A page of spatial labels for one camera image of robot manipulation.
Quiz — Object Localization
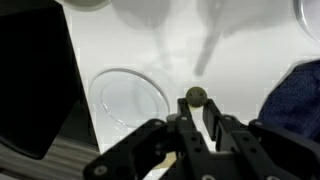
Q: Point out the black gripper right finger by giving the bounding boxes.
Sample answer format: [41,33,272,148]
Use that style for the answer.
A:
[202,98,320,180]

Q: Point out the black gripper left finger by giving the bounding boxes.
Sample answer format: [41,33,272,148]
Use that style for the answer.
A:
[83,97,221,180]

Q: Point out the small olive green ball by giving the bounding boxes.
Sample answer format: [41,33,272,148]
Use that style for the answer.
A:
[185,85,209,113]

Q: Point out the white paper cup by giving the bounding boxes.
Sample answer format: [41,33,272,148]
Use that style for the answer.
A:
[62,0,113,13]

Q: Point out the small clear glass plate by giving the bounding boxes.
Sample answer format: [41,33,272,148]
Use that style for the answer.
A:
[88,67,172,130]

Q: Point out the blue knitted cloth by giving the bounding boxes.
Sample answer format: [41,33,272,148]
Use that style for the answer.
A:
[258,59,320,143]

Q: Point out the large clear glass plate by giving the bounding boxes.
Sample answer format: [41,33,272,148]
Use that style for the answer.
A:
[292,0,320,45]

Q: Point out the black chair with rounded back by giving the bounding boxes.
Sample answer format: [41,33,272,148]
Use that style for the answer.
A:
[0,0,100,160]

